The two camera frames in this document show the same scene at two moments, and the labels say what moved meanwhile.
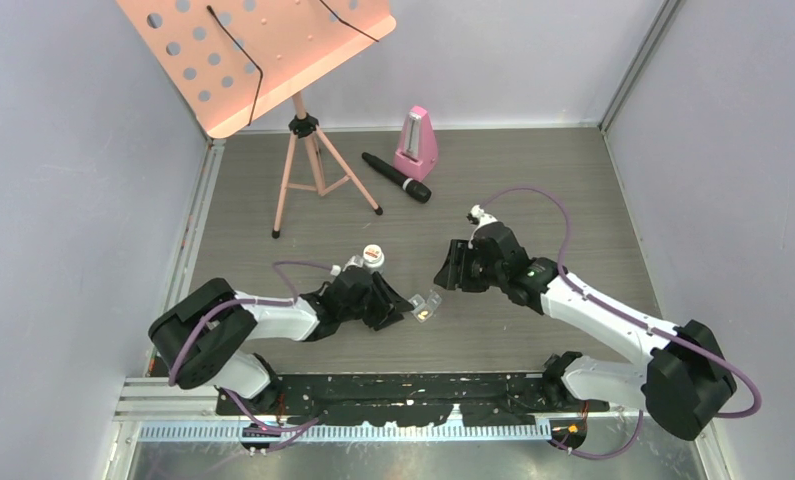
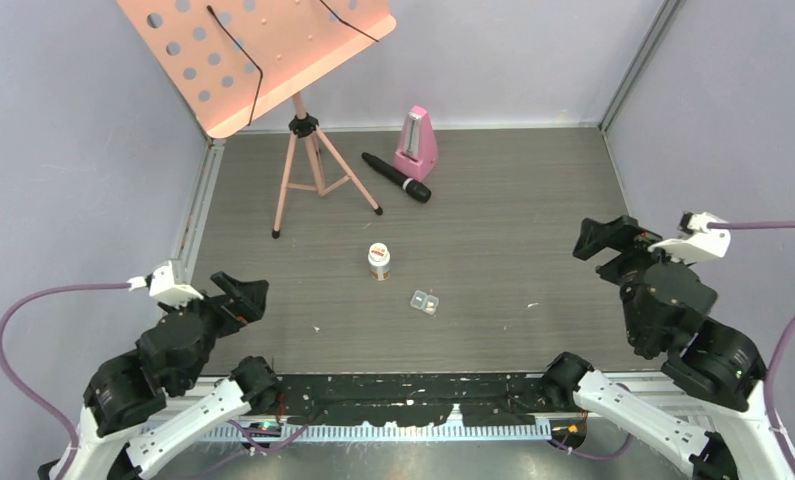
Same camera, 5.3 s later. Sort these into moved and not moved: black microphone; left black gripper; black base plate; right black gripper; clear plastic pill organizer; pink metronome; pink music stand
Moved: clear plastic pill organizer; right black gripper; left black gripper
Not moved: pink metronome; pink music stand; black microphone; black base plate
